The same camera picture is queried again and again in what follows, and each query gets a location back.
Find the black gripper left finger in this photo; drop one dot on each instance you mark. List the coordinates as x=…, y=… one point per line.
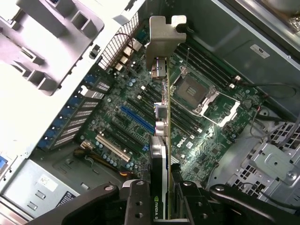
x=138, y=206

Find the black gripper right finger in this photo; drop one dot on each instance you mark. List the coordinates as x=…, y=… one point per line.
x=192, y=206

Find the white expansion slot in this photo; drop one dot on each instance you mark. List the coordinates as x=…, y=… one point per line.
x=112, y=148

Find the green motherboard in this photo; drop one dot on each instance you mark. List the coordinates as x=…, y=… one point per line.
x=211, y=145

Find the blue expansion slot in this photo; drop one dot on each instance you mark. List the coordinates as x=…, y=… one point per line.
x=137, y=118

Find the silver disk bay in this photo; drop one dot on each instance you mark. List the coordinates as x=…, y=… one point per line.
x=269, y=161

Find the metal socket cover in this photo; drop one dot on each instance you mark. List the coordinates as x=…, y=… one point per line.
x=232, y=113

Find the gray power supply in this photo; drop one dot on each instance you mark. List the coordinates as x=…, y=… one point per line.
x=28, y=182

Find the CPU socket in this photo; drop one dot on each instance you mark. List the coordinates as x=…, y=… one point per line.
x=192, y=90

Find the coin battery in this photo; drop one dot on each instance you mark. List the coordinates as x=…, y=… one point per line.
x=246, y=103

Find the blue case latch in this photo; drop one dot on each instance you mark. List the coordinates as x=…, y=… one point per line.
x=2, y=166

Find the thin locking lever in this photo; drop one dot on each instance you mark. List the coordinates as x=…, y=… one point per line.
x=187, y=58

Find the gray parts rack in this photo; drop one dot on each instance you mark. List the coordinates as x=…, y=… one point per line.
x=70, y=47

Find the open black PC case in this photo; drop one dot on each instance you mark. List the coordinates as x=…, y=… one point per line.
x=222, y=28

